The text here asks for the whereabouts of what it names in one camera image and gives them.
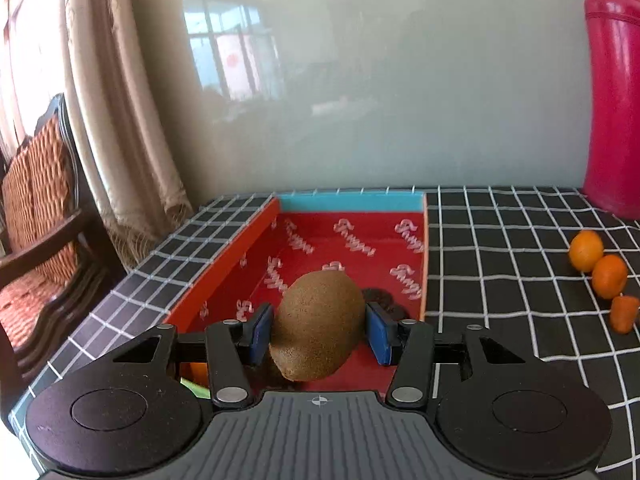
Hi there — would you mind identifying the colourful cardboard box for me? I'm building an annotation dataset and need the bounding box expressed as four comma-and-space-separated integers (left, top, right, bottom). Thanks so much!
162, 190, 431, 403

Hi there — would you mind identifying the beige lace curtain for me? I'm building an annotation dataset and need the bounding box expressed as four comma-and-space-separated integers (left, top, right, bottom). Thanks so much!
59, 0, 194, 272

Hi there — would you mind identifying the black white checked tablecloth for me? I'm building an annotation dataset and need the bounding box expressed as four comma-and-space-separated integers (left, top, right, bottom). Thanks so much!
9, 185, 640, 480

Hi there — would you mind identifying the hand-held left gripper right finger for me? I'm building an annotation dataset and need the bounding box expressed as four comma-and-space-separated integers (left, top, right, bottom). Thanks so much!
366, 302, 540, 408

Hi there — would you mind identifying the dark brown round fruit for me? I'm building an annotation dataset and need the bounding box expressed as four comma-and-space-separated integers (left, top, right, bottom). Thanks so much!
361, 287, 405, 322

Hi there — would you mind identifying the small orange kumquat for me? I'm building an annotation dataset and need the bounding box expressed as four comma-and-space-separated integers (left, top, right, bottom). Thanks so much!
610, 295, 640, 334

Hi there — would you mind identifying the orange mandarin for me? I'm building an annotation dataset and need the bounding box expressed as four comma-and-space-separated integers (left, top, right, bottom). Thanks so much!
591, 254, 629, 298
568, 230, 604, 273
179, 360, 211, 389

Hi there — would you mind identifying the pink thermos jug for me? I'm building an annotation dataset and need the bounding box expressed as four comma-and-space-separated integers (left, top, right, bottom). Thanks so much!
572, 0, 640, 222

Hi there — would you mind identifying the wooden chair with patterned cushion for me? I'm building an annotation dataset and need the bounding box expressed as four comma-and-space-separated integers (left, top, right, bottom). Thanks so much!
0, 92, 127, 403

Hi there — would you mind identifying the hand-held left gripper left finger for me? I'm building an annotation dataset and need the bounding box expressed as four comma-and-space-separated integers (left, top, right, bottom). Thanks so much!
107, 304, 275, 408

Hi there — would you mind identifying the large brown kiwi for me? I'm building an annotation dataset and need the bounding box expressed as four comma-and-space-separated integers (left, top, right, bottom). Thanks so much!
270, 269, 367, 382

